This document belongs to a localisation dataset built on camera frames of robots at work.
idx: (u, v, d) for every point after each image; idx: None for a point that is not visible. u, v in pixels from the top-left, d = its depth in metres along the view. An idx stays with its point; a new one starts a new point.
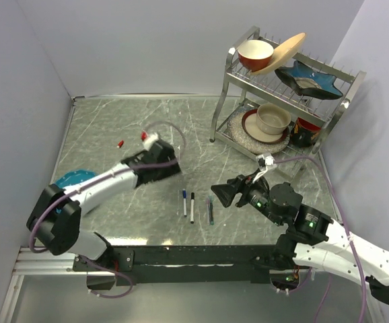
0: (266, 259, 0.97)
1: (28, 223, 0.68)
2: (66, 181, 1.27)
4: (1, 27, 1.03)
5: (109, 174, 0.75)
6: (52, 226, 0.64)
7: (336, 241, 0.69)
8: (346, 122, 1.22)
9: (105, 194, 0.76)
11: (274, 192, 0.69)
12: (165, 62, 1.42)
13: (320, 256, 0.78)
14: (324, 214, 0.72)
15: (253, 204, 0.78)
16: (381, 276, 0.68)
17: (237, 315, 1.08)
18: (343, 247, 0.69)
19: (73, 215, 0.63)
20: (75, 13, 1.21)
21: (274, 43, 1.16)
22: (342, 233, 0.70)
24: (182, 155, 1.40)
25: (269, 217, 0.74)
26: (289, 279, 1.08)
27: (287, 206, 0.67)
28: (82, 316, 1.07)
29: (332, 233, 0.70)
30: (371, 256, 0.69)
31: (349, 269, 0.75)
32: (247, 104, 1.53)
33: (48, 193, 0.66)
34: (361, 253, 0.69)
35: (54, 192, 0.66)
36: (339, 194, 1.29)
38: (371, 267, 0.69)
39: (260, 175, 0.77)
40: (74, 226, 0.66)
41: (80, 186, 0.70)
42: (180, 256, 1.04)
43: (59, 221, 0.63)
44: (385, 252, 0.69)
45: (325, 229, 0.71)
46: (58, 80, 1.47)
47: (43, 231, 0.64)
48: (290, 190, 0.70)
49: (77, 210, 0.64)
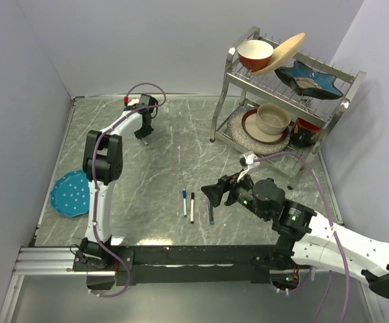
0: (266, 259, 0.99)
1: (83, 166, 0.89)
2: (66, 181, 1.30)
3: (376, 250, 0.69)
4: (1, 28, 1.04)
5: (124, 116, 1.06)
6: (103, 159, 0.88)
7: (320, 234, 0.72)
8: (346, 121, 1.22)
9: (126, 131, 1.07)
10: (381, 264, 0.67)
11: (258, 189, 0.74)
12: (165, 62, 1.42)
13: (317, 254, 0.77)
14: (308, 208, 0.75)
15: (240, 202, 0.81)
16: (371, 267, 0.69)
17: (237, 315, 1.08)
18: (327, 239, 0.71)
19: (118, 142, 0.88)
20: (75, 13, 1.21)
21: (274, 43, 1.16)
22: (326, 225, 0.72)
24: (182, 155, 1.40)
25: (256, 212, 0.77)
26: (288, 278, 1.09)
27: (269, 200, 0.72)
28: (81, 316, 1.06)
29: (315, 226, 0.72)
30: (356, 245, 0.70)
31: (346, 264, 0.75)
32: (247, 104, 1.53)
33: (91, 137, 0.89)
34: (346, 243, 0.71)
35: (94, 135, 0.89)
36: (338, 193, 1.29)
38: (359, 258, 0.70)
39: (243, 173, 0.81)
40: (119, 155, 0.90)
41: (111, 126, 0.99)
42: (180, 256, 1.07)
43: (110, 150, 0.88)
44: (372, 242, 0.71)
45: (309, 221, 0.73)
46: (58, 80, 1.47)
47: (101, 161, 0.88)
48: (273, 185, 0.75)
49: (118, 140, 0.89)
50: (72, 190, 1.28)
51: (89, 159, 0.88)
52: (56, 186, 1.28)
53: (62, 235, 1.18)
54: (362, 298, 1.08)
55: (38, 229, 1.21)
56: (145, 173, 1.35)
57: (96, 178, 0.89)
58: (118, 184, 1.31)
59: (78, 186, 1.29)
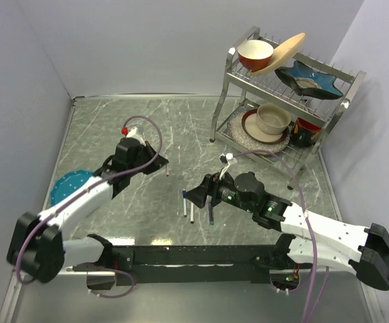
0: (266, 259, 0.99)
1: (7, 260, 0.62)
2: (66, 181, 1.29)
3: (348, 234, 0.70)
4: (1, 27, 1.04)
5: (84, 190, 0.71)
6: (33, 257, 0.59)
7: (292, 221, 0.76)
8: (346, 121, 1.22)
9: (84, 210, 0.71)
10: (352, 246, 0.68)
11: (239, 181, 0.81)
12: (165, 62, 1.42)
13: (310, 248, 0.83)
14: (284, 200, 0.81)
15: (224, 198, 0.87)
16: (346, 251, 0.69)
17: (237, 315, 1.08)
18: (299, 225, 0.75)
19: (54, 239, 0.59)
20: (74, 13, 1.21)
21: (274, 43, 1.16)
22: (299, 213, 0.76)
24: (182, 155, 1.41)
25: (240, 206, 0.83)
26: (288, 278, 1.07)
27: (248, 192, 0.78)
28: (81, 316, 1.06)
29: (291, 214, 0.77)
30: (328, 231, 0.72)
31: (335, 256, 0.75)
32: (247, 104, 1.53)
33: (22, 223, 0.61)
34: (318, 229, 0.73)
35: (27, 220, 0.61)
36: (339, 193, 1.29)
38: (332, 243, 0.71)
39: (224, 171, 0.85)
40: (56, 251, 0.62)
41: (55, 208, 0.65)
42: (180, 256, 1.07)
43: (42, 245, 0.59)
44: (346, 227, 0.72)
45: (284, 211, 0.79)
46: (58, 81, 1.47)
47: (26, 264, 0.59)
48: (253, 179, 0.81)
49: (56, 235, 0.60)
50: (71, 190, 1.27)
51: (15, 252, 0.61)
52: (56, 186, 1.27)
53: None
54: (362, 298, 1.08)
55: None
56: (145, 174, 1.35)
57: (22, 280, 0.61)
58: None
59: (78, 185, 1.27)
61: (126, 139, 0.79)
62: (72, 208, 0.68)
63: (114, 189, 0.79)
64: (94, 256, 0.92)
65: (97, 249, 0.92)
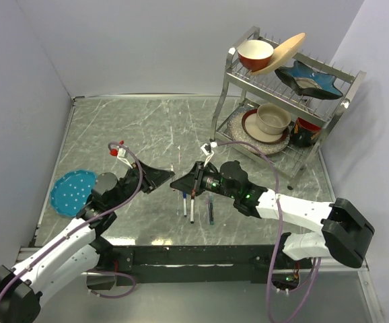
0: (266, 259, 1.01)
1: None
2: (66, 181, 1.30)
3: (314, 210, 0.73)
4: (1, 27, 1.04)
5: (62, 238, 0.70)
6: (6, 309, 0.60)
7: (266, 204, 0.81)
8: (346, 120, 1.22)
9: (64, 259, 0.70)
10: (316, 220, 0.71)
11: (223, 169, 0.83)
12: (165, 62, 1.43)
13: None
14: (262, 186, 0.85)
15: (209, 187, 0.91)
16: (313, 226, 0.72)
17: (237, 315, 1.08)
18: (272, 206, 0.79)
19: (27, 296, 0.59)
20: (74, 13, 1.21)
21: (274, 43, 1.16)
22: (272, 196, 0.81)
24: (182, 155, 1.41)
25: (225, 193, 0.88)
26: (289, 278, 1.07)
27: (232, 180, 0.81)
28: (82, 316, 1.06)
29: (264, 199, 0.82)
30: (296, 209, 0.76)
31: (315, 241, 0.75)
32: (247, 104, 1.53)
33: None
34: (288, 208, 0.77)
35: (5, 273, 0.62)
36: (339, 193, 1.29)
38: (302, 220, 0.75)
39: (208, 159, 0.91)
40: (31, 304, 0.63)
41: (29, 263, 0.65)
42: (179, 256, 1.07)
43: (16, 301, 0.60)
44: (313, 204, 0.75)
45: (260, 196, 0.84)
46: (58, 81, 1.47)
47: (0, 316, 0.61)
48: (237, 167, 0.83)
49: (29, 292, 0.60)
50: (72, 190, 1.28)
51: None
52: (56, 186, 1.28)
53: None
54: (362, 297, 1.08)
55: (38, 229, 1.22)
56: None
57: None
58: None
59: (78, 186, 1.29)
61: (105, 179, 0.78)
62: (48, 260, 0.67)
63: (98, 229, 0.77)
64: (91, 265, 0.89)
65: (91, 261, 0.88)
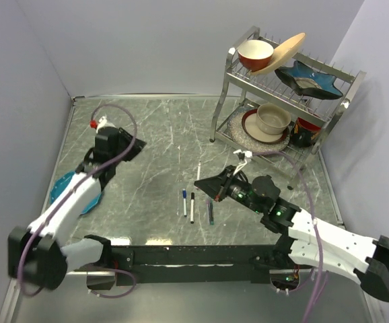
0: (266, 259, 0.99)
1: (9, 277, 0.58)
2: (66, 181, 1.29)
3: (357, 244, 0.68)
4: (1, 27, 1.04)
5: (70, 191, 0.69)
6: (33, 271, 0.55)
7: (301, 228, 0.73)
8: (346, 120, 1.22)
9: (74, 212, 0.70)
10: (360, 257, 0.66)
11: (256, 184, 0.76)
12: (165, 62, 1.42)
13: (313, 252, 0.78)
14: (293, 204, 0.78)
15: (234, 196, 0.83)
16: (352, 261, 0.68)
17: (237, 315, 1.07)
18: (308, 232, 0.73)
19: (52, 245, 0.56)
20: (75, 13, 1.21)
21: (274, 43, 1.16)
22: (308, 220, 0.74)
24: (182, 155, 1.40)
25: (250, 206, 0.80)
26: (288, 278, 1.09)
27: (264, 197, 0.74)
28: (81, 317, 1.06)
29: (299, 221, 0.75)
30: (336, 239, 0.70)
31: (339, 262, 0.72)
32: (247, 104, 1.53)
33: (13, 239, 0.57)
34: (326, 235, 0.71)
35: (19, 235, 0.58)
36: (339, 194, 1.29)
38: (340, 252, 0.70)
39: (239, 167, 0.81)
40: (56, 258, 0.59)
41: (45, 218, 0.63)
42: (179, 256, 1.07)
43: (40, 257, 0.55)
44: (354, 236, 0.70)
45: (293, 217, 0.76)
46: (59, 81, 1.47)
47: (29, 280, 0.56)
48: (270, 183, 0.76)
49: (54, 243, 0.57)
50: None
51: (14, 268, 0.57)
52: (56, 186, 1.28)
53: None
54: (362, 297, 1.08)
55: None
56: (145, 174, 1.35)
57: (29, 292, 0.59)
58: (118, 184, 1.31)
59: None
61: (103, 129, 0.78)
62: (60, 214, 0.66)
63: (102, 180, 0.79)
64: (94, 260, 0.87)
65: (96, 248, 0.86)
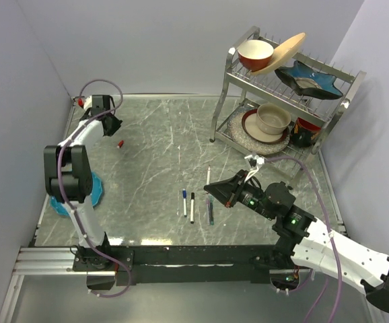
0: (266, 259, 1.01)
1: (47, 188, 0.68)
2: None
3: (372, 260, 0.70)
4: (1, 27, 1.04)
5: (82, 126, 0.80)
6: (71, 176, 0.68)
7: (316, 238, 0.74)
8: (346, 120, 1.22)
9: (88, 143, 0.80)
10: (375, 273, 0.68)
11: (270, 190, 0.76)
12: (165, 62, 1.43)
13: (318, 257, 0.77)
14: (308, 213, 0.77)
15: (245, 203, 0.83)
16: (365, 275, 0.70)
17: (237, 315, 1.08)
18: (324, 243, 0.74)
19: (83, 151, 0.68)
20: (75, 13, 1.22)
21: (274, 43, 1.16)
22: (323, 231, 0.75)
24: (182, 155, 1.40)
25: (262, 212, 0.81)
26: (288, 278, 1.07)
27: (279, 204, 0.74)
28: (81, 316, 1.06)
29: (315, 231, 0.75)
30: (352, 254, 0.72)
31: (346, 271, 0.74)
32: (247, 104, 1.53)
33: (48, 153, 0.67)
34: (342, 249, 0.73)
35: (52, 149, 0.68)
36: (339, 194, 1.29)
38: (354, 266, 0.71)
39: (250, 174, 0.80)
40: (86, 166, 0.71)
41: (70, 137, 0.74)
42: (179, 256, 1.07)
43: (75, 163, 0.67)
44: (369, 252, 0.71)
45: (307, 227, 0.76)
46: (58, 80, 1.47)
47: (68, 183, 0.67)
48: (285, 190, 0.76)
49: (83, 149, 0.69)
50: None
51: (52, 178, 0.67)
52: None
53: (62, 235, 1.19)
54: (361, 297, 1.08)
55: (38, 229, 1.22)
56: (145, 174, 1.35)
57: (68, 198, 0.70)
58: (118, 184, 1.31)
59: None
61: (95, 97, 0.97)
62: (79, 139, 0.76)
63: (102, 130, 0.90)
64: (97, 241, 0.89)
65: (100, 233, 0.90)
